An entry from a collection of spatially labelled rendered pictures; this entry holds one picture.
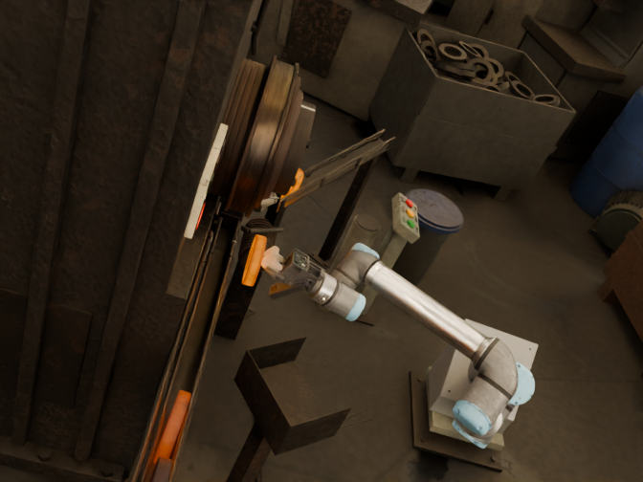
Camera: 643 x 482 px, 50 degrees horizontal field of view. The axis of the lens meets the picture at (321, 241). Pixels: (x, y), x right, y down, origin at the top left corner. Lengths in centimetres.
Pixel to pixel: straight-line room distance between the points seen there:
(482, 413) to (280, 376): 59
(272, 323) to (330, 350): 28
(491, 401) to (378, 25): 306
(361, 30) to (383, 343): 223
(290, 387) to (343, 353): 106
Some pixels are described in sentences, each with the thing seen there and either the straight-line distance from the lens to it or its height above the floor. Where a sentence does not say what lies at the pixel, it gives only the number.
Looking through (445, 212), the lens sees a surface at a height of 43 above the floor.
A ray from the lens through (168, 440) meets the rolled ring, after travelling 171.
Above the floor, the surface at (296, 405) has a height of 60.
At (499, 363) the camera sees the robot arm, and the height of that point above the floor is 88.
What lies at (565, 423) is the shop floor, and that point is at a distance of 352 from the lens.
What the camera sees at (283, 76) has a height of 134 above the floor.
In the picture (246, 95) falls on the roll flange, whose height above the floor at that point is 128.
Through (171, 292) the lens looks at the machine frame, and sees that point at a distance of 181.
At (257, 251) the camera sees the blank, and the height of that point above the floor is 89.
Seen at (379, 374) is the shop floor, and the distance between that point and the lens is 311.
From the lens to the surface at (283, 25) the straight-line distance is 478.
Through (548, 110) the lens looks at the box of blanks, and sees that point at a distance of 451.
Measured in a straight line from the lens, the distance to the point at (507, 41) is 592.
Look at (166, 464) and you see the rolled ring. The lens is 167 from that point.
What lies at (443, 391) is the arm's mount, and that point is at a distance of 286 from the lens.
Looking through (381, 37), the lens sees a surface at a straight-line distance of 465.
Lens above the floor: 214
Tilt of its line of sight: 36 degrees down
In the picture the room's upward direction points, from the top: 25 degrees clockwise
